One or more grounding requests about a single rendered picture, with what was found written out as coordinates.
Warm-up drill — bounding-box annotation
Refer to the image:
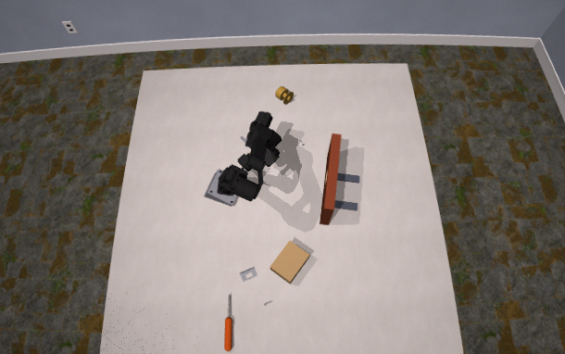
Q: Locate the reddish-brown wooden door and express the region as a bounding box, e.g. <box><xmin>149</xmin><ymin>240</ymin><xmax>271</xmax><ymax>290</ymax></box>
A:
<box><xmin>320</xmin><ymin>133</ymin><xmax>341</xmax><ymax>225</ymax></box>

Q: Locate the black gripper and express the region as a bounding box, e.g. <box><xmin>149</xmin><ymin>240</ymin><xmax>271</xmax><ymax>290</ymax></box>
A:
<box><xmin>238</xmin><ymin>130</ymin><xmax>282</xmax><ymax>171</ymax></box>

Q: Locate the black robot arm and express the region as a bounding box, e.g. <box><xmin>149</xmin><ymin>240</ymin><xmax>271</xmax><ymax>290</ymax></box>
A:
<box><xmin>218</xmin><ymin>111</ymin><xmax>280</xmax><ymax>202</ymax></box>

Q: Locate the orange-handled screwdriver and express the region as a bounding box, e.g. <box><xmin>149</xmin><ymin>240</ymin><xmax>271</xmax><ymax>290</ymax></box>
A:
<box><xmin>224</xmin><ymin>294</ymin><xmax>232</xmax><ymax>351</ymax></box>

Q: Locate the tan cardboard box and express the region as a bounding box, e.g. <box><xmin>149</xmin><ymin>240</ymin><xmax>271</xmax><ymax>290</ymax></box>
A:
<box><xmin>270</xmin><ymin>241</ymin><xmax>309</xmax><ymax>284</ymax></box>

